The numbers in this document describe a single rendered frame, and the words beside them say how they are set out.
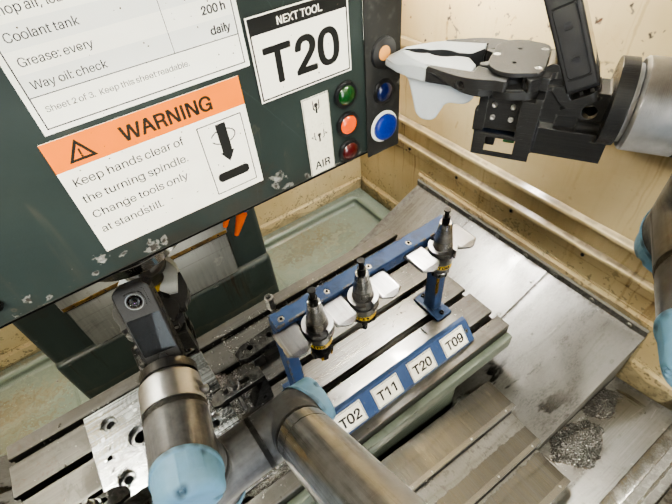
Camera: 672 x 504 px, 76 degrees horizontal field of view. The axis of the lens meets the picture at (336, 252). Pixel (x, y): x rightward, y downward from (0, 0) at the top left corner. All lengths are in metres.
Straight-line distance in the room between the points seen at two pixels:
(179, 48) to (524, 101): 0.28
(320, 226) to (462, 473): 1.18
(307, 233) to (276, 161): 1.52
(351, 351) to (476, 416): 0.38
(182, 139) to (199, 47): 0.07
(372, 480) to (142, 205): 0.32
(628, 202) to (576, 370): 0.47
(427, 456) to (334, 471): 0.76
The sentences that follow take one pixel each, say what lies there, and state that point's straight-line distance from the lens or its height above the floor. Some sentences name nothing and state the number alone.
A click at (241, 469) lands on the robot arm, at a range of 0.62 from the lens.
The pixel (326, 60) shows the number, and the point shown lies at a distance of 0.43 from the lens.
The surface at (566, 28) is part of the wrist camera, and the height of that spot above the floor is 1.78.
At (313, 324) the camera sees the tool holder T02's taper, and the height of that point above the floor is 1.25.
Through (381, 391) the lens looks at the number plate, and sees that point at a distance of 1.08.
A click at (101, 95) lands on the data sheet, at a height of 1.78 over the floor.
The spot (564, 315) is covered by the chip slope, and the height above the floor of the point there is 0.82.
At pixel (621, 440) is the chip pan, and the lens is 1.49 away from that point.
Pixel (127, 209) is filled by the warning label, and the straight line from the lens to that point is 0.41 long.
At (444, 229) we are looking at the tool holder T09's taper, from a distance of 0.92.
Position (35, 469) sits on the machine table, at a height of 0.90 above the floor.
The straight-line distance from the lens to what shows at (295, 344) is 0.83.
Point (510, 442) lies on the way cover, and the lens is 1.32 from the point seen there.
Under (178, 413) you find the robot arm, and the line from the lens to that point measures 0.55.
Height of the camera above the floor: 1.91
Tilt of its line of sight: 46 degrees down
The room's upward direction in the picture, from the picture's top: 7 degrees counter-clockwise
